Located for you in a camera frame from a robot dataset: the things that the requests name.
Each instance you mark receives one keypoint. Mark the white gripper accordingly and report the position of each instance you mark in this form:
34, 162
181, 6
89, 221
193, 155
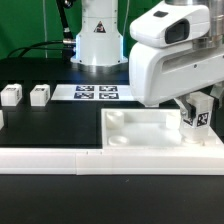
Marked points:
179, 49

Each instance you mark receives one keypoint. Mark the white square tabletop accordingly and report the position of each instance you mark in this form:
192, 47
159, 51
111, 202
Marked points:
149, 128

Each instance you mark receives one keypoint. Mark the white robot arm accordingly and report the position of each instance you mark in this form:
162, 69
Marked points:
99, 45

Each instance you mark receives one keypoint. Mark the white sheet with fiducial tags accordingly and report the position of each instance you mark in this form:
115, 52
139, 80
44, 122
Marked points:
66, 92

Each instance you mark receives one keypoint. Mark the white part at left edge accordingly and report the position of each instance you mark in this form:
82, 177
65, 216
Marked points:
1, 120

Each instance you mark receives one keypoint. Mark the white L-shaped fixture wall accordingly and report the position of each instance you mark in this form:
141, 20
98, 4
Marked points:
186, 160

